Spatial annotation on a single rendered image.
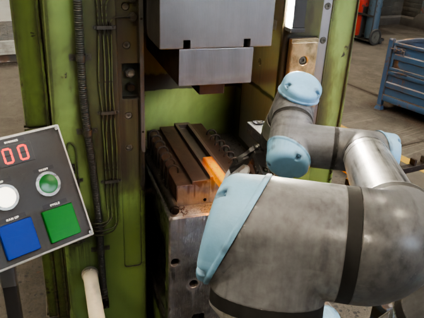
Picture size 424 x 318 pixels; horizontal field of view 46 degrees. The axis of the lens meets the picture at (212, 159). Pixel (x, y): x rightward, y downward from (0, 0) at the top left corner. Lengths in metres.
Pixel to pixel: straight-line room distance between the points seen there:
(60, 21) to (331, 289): 1.04
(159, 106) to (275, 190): 1.37
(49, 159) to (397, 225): 0.90
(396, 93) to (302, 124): 4.42
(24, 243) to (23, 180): 0.14
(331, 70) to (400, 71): 3.59
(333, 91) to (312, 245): 1.23
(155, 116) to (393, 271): 1.44
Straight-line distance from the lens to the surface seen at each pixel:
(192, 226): 1.41
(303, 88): 0.91
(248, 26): 1.31
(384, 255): 0.47
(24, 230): 1.18
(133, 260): 1.69
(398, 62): 5.23
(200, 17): 1.26
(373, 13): 8.53
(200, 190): 1.43
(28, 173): 1.20
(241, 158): 1.09
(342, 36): 1.62
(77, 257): 1.64
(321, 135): 0.86
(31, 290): 2.65
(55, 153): 1.23
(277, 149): 0.84
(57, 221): 1.21
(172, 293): 1.54
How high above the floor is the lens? 1.65
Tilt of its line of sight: 25 degrees down
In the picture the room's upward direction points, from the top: 3 degrees clockwise
